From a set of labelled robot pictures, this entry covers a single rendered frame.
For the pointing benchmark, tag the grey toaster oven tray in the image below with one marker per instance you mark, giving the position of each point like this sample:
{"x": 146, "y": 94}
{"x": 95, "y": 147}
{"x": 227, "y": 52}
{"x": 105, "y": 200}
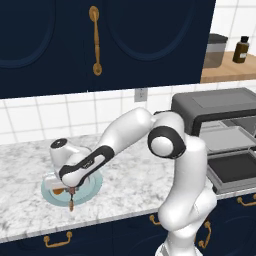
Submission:
{"x": 226, "y": 138}

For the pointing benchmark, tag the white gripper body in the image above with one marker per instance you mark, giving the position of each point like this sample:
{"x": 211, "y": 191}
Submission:
{"x": 52, "y": 182}

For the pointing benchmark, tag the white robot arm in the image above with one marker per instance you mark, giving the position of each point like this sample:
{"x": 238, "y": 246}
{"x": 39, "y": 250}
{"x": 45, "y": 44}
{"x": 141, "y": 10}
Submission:
{"x": 186, "y": 186}

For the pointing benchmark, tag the navy wall cupboard door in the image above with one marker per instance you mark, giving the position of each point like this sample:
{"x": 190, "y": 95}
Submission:
{"x": 36, "y": 46}
{"x": 150, "y": 40}

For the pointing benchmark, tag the navy base cupboard door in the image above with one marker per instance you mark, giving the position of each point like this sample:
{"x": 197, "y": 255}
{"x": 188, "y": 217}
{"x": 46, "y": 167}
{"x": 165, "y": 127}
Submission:
{"x": 233, "y": 230}

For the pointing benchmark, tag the grey wall socket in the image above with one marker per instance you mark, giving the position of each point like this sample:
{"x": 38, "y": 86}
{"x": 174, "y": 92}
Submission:
{"x": 140, "y": 94}

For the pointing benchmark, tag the brown kebab skewer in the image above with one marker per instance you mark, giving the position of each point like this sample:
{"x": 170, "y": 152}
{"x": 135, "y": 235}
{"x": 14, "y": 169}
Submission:
{"x": 71, "y": 201}

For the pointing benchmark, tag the wooden wall shelf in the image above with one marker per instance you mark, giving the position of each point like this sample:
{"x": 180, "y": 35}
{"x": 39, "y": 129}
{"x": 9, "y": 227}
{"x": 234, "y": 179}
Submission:
{"x": 226, "y": 71}

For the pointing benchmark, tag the clear jar with black lid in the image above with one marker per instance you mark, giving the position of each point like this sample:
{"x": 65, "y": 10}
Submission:
{"x": 215, "y": 53}

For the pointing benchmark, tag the dark grey toaster oven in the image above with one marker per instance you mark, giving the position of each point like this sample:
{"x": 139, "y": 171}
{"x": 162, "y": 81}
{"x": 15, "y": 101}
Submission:
{"x": 213, "y": 103}

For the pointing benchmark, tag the brown bottle with black cap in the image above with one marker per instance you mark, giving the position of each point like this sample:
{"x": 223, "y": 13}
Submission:
{"x": 241, "y": 51}

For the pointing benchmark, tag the brown baguette bread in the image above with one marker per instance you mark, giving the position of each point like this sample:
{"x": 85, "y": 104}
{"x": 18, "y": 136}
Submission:
{"x": 58, "y": 191}

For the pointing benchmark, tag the light blue round plate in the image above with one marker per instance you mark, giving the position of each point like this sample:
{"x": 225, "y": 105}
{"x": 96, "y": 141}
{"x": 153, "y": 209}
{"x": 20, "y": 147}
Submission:
{"x": 90, "y": 186}

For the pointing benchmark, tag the navy drawer front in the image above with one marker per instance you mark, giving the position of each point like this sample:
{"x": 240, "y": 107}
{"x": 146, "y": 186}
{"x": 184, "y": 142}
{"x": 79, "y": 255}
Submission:
{"x": 90, "y": 241}
{"x": 136, "y": 236}

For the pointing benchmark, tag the toaster oven door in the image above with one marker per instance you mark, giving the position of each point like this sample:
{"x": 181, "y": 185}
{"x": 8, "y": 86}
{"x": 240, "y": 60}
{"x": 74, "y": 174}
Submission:
{"x": 233, "y": 170}

